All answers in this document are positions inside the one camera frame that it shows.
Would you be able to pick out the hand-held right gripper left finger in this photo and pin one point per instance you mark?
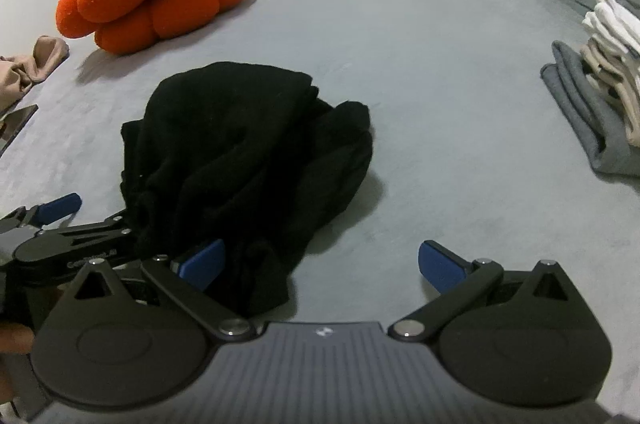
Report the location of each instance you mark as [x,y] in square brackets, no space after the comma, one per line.
[205,264]

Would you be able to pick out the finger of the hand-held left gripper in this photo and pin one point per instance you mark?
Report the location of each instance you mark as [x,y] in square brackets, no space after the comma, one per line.
[90,234]
[62,205]

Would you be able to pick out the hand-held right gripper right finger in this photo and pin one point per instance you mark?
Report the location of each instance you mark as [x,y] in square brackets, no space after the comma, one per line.
[440,266]

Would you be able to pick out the black shirt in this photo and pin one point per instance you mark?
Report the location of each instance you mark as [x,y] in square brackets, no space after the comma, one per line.
[240,163]

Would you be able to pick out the person's left hand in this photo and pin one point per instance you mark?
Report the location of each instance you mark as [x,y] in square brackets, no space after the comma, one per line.
[15,338]

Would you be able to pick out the crumpled beige cloth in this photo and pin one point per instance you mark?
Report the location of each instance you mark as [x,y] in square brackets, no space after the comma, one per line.
[45,58]

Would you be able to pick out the grey bed sheet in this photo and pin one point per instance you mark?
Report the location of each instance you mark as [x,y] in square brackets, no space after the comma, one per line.
[450,103]

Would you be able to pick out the folded grey garment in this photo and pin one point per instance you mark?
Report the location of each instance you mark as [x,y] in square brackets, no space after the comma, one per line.
[585,118]

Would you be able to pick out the folded beige garment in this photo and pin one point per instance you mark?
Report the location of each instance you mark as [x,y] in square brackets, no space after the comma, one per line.
[620,88]

